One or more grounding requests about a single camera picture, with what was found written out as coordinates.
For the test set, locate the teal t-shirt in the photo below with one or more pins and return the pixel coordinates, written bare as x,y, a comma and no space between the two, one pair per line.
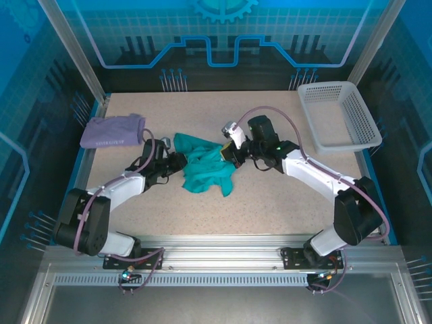
206,168

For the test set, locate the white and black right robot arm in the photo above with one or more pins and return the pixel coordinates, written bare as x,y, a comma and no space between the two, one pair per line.
310,168

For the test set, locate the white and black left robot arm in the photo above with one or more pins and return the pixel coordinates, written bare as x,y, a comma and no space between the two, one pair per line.
118,190

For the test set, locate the folded purple t-shirt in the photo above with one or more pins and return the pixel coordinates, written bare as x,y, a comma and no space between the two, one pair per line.
111,131

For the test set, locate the white perforated plastic basket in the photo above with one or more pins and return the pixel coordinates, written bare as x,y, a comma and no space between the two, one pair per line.
368,118

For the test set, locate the small connector with led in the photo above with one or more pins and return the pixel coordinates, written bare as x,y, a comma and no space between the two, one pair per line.
324,275
127,275

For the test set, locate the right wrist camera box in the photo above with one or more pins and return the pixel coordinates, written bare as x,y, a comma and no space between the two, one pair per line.
236,135

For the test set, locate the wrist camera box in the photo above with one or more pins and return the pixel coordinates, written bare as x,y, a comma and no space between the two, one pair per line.
165,142
236,135

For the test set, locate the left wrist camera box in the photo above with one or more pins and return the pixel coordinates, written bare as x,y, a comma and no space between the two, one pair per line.
165,142

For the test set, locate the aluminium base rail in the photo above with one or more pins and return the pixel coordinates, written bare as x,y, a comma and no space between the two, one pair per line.
219,251

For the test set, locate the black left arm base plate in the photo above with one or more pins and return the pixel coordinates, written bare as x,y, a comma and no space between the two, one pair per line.
116,262

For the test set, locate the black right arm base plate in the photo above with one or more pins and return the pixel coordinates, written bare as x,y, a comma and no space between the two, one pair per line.
293,260

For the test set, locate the aluminium frame post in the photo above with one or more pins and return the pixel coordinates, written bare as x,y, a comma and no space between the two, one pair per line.
76,50
374,40

